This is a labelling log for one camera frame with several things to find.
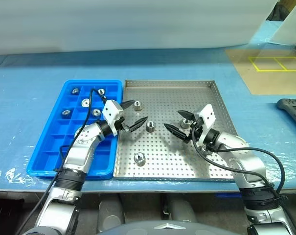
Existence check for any white angled board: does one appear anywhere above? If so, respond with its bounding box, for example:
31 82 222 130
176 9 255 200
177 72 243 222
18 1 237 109
271 0 296 47

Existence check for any perforated metal tray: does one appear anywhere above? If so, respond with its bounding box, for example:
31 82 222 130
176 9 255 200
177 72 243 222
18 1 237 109
113 79 239 183

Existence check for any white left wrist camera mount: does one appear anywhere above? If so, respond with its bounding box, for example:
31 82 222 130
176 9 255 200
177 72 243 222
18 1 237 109
102 99 126 137

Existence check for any blue plastic table cover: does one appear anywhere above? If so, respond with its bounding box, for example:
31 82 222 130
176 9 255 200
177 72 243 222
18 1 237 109
0 41 296 194

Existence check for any dark grey remote control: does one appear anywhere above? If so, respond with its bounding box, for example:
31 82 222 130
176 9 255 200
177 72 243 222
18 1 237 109
276 97 296 128

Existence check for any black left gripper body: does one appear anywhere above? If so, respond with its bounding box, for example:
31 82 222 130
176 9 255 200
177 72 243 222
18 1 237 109
113 114 130 134

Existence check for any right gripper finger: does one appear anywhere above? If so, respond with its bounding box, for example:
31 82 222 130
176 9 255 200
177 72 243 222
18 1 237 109
163 123 189 144
176 110 194 121

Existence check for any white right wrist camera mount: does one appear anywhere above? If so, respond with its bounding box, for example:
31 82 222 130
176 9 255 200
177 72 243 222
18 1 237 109
195 104 216 146

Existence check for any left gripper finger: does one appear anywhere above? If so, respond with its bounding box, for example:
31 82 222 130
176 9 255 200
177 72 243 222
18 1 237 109
124 116 149 134
120 99 136 111

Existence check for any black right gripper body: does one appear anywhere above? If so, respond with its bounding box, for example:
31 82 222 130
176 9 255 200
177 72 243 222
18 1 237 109
184 115 204 144

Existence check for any white foam backdrop sheet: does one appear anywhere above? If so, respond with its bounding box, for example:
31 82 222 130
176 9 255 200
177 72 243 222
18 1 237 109
0 0 279 57

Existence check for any grey dome with silver chevron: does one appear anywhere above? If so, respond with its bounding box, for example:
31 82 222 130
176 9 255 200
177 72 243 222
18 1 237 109
96 220 205 235

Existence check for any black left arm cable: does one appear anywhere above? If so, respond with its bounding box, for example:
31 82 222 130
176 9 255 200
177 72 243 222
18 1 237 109
15 88 108 235

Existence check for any grey rounded shape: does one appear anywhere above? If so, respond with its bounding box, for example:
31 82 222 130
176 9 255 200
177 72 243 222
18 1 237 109
98 194 125 232
167 198 197 223

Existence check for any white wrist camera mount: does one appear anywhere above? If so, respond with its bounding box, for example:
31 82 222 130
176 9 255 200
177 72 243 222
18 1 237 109
102 99 126 137
195 104 216 146

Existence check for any blue compartment tray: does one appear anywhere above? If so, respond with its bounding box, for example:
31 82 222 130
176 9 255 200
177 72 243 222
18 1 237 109
26 79 125 181

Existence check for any brown mat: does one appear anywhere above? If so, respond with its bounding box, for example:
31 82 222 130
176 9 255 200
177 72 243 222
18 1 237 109
225 47 296 95

